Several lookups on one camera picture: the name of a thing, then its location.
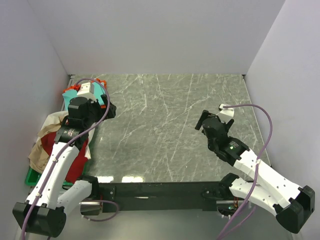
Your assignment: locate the red t shirt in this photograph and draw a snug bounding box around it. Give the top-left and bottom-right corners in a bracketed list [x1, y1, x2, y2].
[41, 132, 89, 184]

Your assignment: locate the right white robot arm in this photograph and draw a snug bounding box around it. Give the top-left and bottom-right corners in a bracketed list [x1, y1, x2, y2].
[195, 108, 315, 234]

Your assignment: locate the folded teal t shirt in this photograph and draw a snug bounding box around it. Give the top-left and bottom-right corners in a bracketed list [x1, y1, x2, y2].
[61, 82, 107, 112]

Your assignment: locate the folded orange t shirt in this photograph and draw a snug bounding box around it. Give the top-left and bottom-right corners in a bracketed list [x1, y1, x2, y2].
[63, 77, 108, 110]

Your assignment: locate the white t shirt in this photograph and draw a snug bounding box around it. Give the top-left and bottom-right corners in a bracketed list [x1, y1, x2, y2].
[40, 111, 68, 135]

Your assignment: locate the beige t shirt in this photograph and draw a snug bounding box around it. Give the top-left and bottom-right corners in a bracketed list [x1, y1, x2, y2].
[28, 123, 61, 174]

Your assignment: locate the green plastic tray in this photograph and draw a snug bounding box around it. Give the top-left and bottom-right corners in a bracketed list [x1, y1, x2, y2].
[24, 166, 73, 187]

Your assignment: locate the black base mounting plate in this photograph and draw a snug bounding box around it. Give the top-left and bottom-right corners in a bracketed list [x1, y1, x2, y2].
[88, 181, 237, 211]

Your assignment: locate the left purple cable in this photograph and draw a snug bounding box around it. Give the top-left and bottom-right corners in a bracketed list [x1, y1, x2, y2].
[20, 77, 111, 240]

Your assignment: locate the purple cable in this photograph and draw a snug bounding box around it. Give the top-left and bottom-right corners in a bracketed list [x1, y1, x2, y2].
[20, 77, 111, 240]
[216, 103, 274, 240]

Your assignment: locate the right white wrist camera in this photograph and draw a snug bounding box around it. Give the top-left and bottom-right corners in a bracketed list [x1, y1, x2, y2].
[216, 103, 235, 123]

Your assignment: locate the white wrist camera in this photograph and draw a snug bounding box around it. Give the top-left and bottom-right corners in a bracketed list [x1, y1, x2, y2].
[216, 103, 235, 123]
[76, 82, 97, 102]

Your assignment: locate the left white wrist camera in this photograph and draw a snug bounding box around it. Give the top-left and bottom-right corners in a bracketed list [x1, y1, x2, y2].
[76, 82, 97, 102]

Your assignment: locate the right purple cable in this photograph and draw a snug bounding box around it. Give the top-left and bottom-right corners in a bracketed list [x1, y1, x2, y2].
[216, 103, 274, 240]

